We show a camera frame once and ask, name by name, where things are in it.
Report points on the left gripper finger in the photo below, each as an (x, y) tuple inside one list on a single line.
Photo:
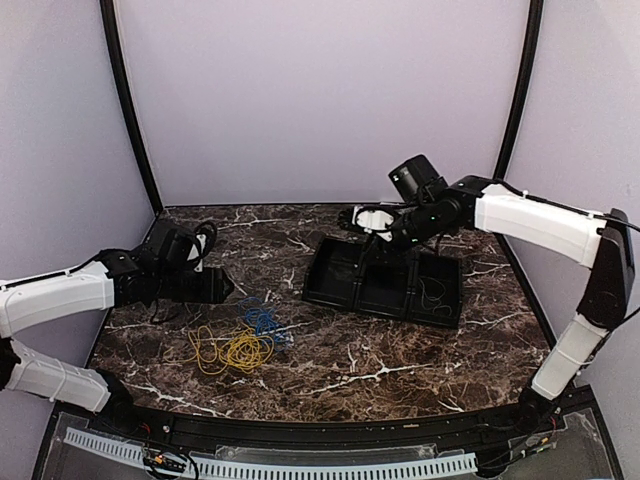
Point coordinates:
[(222, 282), (222, 293)]

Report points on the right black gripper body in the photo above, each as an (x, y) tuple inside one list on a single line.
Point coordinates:
[(424, 223)]

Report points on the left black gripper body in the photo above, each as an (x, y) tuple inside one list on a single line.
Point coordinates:
[(172, 285)]

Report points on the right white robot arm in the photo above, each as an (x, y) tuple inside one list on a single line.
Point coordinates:
[(594, 241)]

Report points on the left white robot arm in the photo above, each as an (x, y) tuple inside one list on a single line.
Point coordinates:
[(112, 279)]

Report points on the black bin middle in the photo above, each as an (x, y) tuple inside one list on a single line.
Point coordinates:
[(387, 286)]

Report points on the black bin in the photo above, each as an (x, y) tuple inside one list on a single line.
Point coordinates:
[(387, 286), (335, 276), (437, 300)]

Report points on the black bin near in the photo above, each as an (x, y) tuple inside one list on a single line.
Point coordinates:
[(335, 276)]

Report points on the black bin far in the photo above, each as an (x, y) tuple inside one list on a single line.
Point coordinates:
[(437, 300)]

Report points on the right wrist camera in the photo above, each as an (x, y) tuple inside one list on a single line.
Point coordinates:
[(417, 181)]

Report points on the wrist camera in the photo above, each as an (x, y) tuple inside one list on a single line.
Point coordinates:
[(171, 248), (417, 181)]

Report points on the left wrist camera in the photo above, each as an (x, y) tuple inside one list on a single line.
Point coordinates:
[(171, 248)]

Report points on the black front rail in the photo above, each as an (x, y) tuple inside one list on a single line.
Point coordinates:
[(488, 429)]

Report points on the white slotted cable duct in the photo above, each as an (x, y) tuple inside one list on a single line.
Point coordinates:
[(243, 463)]

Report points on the right black corner post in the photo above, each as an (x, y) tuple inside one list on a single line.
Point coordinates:
[(521, 88)]

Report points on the black corner post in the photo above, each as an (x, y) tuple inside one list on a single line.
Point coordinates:
[(125, 98), (521, 88)]

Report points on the left black corner post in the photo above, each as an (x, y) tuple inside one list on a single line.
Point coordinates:
[(125, 98)]

